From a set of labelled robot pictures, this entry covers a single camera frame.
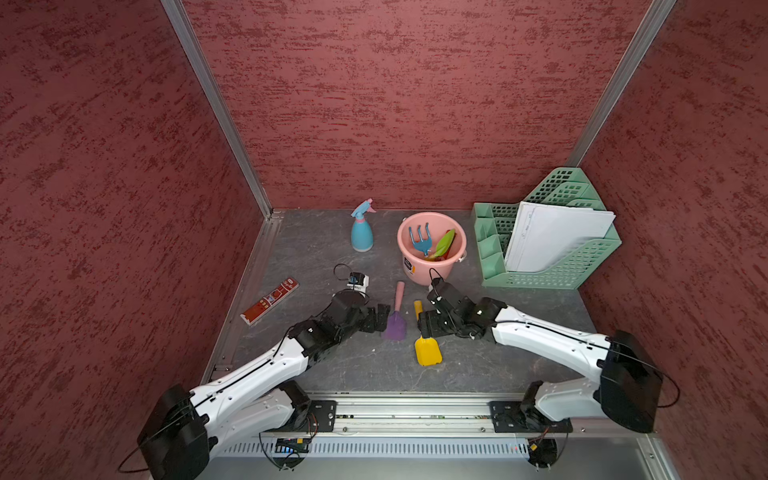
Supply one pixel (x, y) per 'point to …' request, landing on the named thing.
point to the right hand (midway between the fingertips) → (432, 327)
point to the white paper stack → (541, 231)
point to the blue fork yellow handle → (424, 245)
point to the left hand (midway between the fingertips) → (373, 311)
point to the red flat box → (251, 315)
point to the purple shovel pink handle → (396, 327)
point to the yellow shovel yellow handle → (427, 349)
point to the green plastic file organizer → (496, 225)
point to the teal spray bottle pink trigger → (362, 236)
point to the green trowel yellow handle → (443, 245)
